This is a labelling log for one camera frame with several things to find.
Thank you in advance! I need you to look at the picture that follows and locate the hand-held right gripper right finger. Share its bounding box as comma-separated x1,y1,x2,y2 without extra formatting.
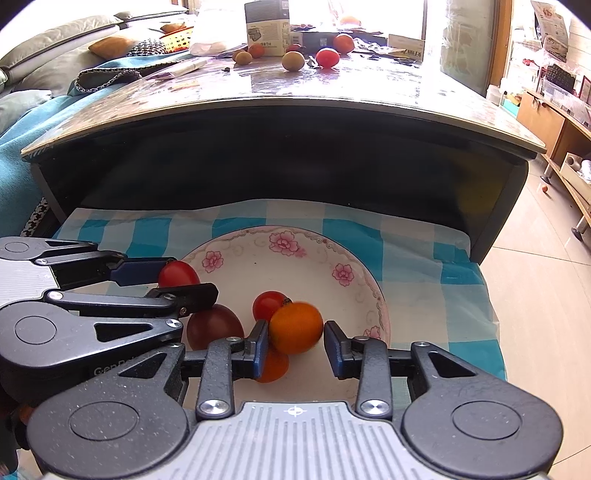
323,320,490,421

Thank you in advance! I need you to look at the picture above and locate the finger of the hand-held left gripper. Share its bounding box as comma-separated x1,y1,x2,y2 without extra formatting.
32,239,178,289
44,282,219,356

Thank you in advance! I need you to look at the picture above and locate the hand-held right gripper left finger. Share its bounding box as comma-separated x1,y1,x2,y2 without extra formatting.
108,319,271,421

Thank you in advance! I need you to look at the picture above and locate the small orange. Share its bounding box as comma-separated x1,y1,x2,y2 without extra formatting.
269,301,324,355
255,344,291,384

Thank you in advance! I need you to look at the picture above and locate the dark purple tomato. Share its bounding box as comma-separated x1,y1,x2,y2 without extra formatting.
187,304,245,352

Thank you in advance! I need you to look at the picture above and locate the white floral plate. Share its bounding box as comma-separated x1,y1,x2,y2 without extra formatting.
175,225,392,411

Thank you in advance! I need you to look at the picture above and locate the blue checkered tablecloth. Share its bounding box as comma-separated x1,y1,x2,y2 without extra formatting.
53,198,509,407

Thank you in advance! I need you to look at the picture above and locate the teal blanket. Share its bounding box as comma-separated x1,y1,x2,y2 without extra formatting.
0,58,116,232

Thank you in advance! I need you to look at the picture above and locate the dark coffee table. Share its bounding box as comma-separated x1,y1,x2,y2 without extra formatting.
21,46,548,264

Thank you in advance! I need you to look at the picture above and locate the grey crochet cloth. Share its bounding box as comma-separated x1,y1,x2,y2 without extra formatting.
74,67,144,93

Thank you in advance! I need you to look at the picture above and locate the white paper packet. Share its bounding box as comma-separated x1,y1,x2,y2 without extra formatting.
152,56,215,81

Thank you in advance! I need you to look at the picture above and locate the houndstooth cushion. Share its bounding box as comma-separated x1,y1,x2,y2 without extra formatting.
127,38,169,57

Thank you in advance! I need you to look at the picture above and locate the orange cushion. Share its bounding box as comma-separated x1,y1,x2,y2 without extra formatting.
88,33,139,61

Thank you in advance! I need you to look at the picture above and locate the yellow plastic basket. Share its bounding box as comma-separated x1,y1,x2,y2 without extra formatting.
159,25,195,51

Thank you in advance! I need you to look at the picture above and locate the grey sofa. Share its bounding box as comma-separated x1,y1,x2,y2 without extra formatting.
0,9,185,97

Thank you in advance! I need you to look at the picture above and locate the white plastic bag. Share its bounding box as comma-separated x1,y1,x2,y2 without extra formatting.
189,14,250,57

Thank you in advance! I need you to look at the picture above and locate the grey cardboard box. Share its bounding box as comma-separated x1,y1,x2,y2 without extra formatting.
244,0,291,57

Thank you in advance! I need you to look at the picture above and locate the wooden media cabinet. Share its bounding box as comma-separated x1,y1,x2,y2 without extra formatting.
515,90,591,241

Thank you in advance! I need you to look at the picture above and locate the printed paper sign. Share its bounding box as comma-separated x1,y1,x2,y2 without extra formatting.
531,0,571,63

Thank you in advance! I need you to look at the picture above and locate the white wire rack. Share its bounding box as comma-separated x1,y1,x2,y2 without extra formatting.
510,39,555,93

